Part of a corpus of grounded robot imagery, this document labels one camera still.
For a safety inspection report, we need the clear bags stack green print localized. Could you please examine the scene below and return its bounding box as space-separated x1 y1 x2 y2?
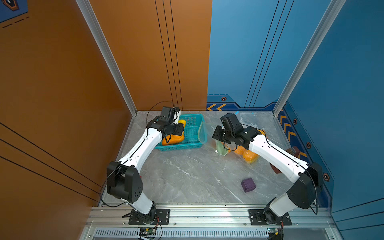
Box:
198 122 229 157

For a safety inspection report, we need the orange mango later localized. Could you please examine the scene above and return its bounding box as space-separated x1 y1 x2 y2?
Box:
242 150 260 164

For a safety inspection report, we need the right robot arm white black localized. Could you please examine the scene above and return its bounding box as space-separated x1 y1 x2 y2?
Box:
213 113 323 225

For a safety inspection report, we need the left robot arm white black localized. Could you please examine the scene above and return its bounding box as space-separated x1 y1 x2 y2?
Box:
106 107 185 221

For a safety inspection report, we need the yellow orange mango back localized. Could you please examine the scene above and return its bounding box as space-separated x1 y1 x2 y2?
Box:
179 120 186 127

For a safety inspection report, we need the teal plastic basket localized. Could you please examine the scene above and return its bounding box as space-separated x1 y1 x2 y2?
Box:
155 114 205 152

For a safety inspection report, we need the purple cube box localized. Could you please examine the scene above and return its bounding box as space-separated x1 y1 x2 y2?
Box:
241 178 257 193

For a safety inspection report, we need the dark red box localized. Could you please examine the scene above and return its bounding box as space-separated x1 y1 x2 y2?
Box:
270 146 300 174

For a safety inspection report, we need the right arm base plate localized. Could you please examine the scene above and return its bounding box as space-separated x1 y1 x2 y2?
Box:
248 209 292 227

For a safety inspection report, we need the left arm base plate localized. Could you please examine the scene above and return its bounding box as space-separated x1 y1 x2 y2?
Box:
129 209 171 226

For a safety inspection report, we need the aluminium rail front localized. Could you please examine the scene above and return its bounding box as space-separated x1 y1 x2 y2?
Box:
85 204 336 229

